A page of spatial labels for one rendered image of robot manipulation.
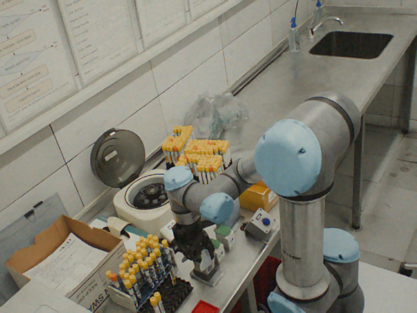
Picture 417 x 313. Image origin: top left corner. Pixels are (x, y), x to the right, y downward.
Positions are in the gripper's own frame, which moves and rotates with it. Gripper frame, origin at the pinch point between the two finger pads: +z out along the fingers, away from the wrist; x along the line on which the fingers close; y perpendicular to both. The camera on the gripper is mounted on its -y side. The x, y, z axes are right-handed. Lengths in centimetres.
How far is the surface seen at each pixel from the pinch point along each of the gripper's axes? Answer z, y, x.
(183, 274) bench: 6.1, 2.9, -6.8
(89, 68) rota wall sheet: -46, -23, -56
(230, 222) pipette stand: 2.3, -20.1, -3.4
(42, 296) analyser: -23.9, 41.2, -11.7
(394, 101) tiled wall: 71, -240, -8
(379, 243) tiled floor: 94, -119, 20
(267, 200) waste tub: 0.4, -33.1, 3.8
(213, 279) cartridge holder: 4.7, 1.4, 3.6
